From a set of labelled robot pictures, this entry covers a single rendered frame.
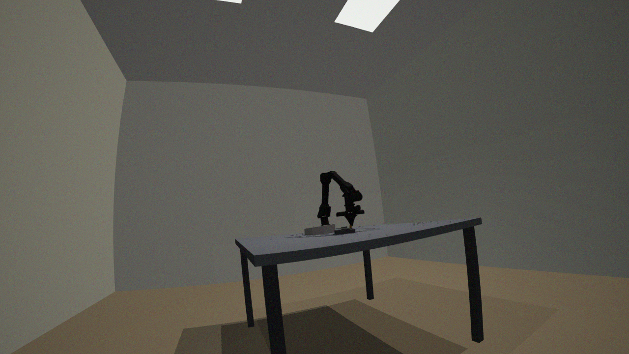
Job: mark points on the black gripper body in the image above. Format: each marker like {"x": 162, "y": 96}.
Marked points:
{"x": 349, "y": 214}

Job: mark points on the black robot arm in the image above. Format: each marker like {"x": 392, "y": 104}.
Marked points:
{"x": 350, "y": 195}

